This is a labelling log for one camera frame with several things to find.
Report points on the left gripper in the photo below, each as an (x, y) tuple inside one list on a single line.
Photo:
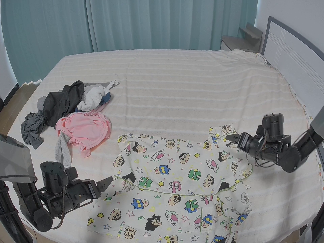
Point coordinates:
[(84, 191)]

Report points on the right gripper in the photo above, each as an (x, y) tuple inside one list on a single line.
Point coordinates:
[(253, 145)]

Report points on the white printed pyjama top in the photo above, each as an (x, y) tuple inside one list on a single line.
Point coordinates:
[(177, 186)]

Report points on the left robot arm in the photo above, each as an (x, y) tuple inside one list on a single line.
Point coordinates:
[(15, 158)]

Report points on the pale grey knitted garment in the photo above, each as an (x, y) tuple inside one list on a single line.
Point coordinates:
[(63, 153)]

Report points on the pink garment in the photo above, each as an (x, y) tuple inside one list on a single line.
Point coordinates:
[(83, 130)]

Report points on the bed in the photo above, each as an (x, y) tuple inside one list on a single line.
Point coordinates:
[(189, 97)]

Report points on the dark grey garment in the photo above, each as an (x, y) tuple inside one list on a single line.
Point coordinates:
[(31, 130)]

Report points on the black garment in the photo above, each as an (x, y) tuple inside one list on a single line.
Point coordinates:
[(58, 105)]

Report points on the white garment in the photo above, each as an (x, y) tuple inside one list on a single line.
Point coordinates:
[(92, 97)]

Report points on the dark blue garment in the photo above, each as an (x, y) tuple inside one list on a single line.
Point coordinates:
[(106, 99)]

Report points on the grey bedside table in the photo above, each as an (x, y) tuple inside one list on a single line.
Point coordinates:
[(238, 43)]

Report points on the blue-green curtain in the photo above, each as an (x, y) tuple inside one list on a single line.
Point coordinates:
[(164, 14), (45, 29)]

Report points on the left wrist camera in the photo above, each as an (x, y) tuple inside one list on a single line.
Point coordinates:
[(71, 173)]

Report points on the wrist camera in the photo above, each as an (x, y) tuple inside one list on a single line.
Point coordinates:
[(71, 173), (260, 132)]

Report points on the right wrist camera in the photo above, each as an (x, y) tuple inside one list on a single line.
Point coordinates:
[(260, 132)]

